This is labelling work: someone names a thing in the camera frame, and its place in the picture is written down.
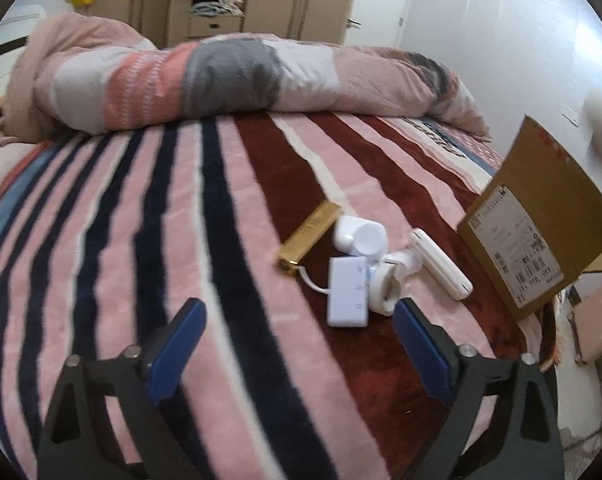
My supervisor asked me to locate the gold rectangular bar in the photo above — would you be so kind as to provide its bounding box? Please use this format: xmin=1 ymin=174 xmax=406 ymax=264
xmin=277 ymin=200 xmax=343 ymax=275

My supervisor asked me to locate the white kato-kato plastic case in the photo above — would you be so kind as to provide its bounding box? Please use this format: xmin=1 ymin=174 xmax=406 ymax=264
xmin=408 ymin=229 xmax=473 ymax=301

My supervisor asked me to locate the white blue contact lens case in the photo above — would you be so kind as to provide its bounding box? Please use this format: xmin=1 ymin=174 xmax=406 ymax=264
xmin=368 ymin=261 xmax=408 ymax=316

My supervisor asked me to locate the white earbuds case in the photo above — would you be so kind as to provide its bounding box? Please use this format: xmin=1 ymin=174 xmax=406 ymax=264
xmin=333 ymin=214 xmax=389 ymax=259

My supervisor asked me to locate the white usb hub adapter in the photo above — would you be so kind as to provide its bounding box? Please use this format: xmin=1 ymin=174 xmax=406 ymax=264
xmin=297 ymin=256 xmax=368 ymax=328

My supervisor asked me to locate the small white spray bottle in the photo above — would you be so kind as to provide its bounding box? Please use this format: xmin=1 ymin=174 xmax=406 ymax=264
xmin=382 ymin=248 xmax=423 ymax=275

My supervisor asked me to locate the pink grey striped duvet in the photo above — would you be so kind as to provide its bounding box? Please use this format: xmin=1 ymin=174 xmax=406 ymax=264
xmin=3 ymin=13 xmax=490 ymax=143

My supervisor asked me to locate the striped fleece blanket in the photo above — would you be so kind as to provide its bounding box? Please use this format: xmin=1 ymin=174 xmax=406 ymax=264
xmin=0 ymin=113 xmax=542 ymax=479

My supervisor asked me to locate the white wall socket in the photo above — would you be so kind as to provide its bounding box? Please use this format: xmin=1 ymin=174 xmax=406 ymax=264
xmin=561 ymin=106 xmax=581 ymax=128

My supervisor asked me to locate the white door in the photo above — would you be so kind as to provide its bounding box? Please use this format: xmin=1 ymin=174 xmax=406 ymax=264
xmin=343 ymin=0 xmax=411 ymax=48

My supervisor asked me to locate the white bed headboard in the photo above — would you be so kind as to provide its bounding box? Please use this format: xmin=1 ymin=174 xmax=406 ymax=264
xmin=0 ymin=4 xmax=45 ymax=97

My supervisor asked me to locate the brown cardboard box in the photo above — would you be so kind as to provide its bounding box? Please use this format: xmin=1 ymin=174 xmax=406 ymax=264
xmin=457 ymin=117 xmax=602 ymax=321

